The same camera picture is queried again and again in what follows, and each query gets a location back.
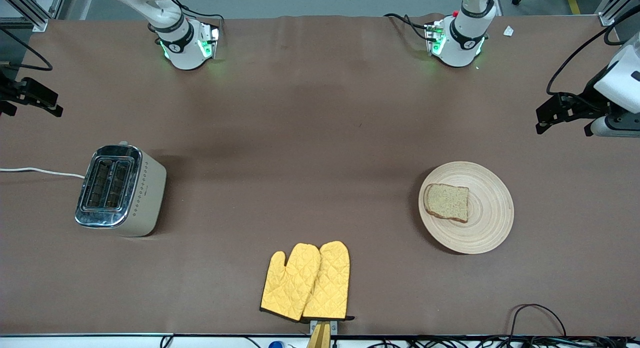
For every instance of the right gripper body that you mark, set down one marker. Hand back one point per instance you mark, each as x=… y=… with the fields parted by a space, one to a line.
x=7 y=90

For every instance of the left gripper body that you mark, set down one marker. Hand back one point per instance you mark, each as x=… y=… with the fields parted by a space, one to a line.
x=591 y=99

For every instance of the round wooden plate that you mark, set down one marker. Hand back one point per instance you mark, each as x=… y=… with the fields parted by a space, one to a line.
x=490 y=213

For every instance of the brown bread slice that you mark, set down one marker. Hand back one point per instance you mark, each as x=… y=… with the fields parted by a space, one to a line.
x=447 y=203

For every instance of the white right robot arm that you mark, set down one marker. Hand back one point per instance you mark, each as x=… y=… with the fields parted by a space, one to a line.
x=175 y=43

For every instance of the silver beige two-slot toaster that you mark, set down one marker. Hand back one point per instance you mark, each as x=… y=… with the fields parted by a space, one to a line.
x=145 y=193

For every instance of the small white paper scrap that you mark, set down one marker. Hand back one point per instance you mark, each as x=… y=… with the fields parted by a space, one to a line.
x=508 y=31

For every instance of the brown table cover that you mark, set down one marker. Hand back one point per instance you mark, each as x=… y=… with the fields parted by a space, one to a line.
x=325 y=113

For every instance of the yellow quilted oven mitt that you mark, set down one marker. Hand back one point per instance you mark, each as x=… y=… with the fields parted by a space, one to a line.
x=330 y=283
x=290 y=283

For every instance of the small blue round object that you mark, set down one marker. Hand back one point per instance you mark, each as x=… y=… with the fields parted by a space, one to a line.
x=275 y=344

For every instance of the aluminium frame profile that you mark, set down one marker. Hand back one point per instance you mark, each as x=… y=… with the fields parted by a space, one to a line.
x=612 y=10
x=30 y=10

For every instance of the metal base connector bracket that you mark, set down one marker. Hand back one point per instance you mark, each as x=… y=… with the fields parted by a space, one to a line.
x=434 y=38
x=210 y=43

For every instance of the wooden clamp with metal bracket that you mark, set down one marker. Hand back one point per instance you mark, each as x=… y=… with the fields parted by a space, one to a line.
x=320 y=335

